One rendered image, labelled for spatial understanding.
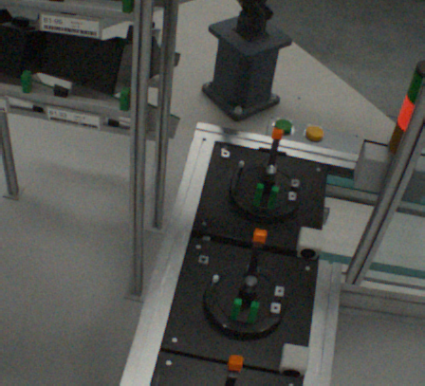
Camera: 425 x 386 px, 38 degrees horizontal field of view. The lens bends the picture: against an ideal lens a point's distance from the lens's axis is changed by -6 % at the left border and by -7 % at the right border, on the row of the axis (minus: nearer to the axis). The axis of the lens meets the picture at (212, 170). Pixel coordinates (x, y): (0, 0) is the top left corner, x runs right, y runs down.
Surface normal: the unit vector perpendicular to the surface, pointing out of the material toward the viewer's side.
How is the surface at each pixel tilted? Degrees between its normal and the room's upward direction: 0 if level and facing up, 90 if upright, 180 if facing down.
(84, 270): 0
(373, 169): 90
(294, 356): 0
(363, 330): 0
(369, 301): 90
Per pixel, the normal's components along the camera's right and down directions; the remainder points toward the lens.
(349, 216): 0.10, -0.69
